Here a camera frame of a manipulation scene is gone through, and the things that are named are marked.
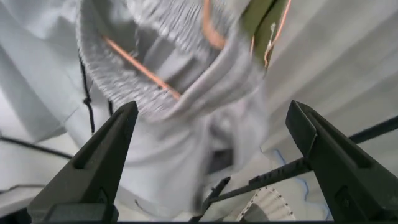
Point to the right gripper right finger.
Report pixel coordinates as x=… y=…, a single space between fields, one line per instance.
x=348 y=174

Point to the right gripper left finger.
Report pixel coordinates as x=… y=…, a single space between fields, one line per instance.
x=84 y=180

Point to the pale grey shorts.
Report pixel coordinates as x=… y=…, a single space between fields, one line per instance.
x=171 y=140

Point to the green printed shirt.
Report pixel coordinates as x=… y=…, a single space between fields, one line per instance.
x=259 y=28

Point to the black clothes rack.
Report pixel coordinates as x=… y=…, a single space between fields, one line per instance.
x=273 y=175

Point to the white laundry basket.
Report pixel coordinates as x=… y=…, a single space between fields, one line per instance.
x=267 y=205

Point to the white curtain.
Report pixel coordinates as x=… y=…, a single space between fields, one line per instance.
x=335 y=56

